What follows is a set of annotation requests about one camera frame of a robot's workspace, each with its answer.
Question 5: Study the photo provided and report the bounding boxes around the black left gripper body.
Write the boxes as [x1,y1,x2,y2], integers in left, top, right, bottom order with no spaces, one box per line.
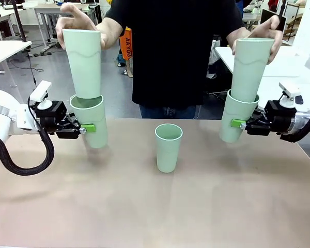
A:
[35,100,85,140]

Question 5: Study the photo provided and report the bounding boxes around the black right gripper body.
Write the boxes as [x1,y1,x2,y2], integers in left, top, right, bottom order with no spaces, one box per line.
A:
[244,100,297,137]

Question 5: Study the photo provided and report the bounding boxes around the light green plastic cup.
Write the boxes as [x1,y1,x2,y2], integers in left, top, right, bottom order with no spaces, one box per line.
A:
[219,88,260,144]
[69,94,109,149]
[61,28,102,99]
[230,38,275,103]
[154,123,183,173]

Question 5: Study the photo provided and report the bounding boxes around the person's right forearm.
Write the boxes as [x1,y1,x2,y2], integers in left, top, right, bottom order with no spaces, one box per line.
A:
[100,17,126,50]

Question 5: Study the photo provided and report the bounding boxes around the person's left forearm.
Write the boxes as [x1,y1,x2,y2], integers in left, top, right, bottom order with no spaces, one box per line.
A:
[226,25,256,49]

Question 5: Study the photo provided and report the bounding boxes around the person's left hand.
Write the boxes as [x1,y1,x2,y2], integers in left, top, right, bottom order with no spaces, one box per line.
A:
[231,14,284,65]

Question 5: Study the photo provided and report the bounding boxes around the person's right hand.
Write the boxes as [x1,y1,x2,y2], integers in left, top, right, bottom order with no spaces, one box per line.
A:
[55,2,110,51]

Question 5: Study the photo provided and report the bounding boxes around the white table beside robot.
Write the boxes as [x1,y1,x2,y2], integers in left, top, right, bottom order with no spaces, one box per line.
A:
[213,45,308,104]

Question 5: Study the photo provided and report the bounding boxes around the black floor power strip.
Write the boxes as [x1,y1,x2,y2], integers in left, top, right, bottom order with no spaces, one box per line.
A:
[33,49,53,57]

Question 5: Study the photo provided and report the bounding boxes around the person in black T-shirt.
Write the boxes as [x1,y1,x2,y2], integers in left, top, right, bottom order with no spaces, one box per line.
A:
[103,0,246,119]

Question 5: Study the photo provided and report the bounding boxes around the person in orange shorts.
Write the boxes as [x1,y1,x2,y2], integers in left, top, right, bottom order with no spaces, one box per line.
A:
[117,27,135,78]

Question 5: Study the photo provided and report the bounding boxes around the white side table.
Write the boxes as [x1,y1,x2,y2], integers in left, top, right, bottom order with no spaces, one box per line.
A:
[0,40,32,88]

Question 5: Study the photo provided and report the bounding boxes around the wooden shelf rack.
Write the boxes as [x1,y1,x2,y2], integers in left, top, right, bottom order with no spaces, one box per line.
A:
[284,12,304,43]

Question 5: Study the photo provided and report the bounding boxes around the black monitor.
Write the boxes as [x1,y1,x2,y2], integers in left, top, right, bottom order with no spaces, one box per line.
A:
[260,8,287,33]

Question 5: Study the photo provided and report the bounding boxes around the black stand pole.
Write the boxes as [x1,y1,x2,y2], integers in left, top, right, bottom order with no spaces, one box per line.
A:
[9,0,28,42]

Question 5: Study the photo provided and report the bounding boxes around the white workbench with metal legs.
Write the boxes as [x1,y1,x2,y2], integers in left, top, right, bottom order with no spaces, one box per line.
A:
[23,1,105,50]

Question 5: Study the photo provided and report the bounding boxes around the white desk with dark panel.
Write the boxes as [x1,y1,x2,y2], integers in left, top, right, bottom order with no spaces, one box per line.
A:
[0,7,24,41]

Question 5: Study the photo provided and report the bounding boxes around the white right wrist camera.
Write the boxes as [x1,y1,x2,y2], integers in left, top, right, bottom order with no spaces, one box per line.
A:
[278,82,304,109]

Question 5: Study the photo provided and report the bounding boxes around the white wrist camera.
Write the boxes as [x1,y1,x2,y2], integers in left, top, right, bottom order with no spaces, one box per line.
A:
[278,82,304,109]
[28,80,53,109]

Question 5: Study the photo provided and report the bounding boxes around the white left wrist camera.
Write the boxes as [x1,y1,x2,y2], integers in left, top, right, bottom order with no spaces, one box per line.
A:
[28,80,53,109]

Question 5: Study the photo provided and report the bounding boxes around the thin black hanging cable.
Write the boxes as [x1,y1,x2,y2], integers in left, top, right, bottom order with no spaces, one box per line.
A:
[27,50,37,87]

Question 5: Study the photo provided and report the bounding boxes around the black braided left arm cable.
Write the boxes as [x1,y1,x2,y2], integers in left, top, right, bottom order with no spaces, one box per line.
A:
[0,128,55,176]

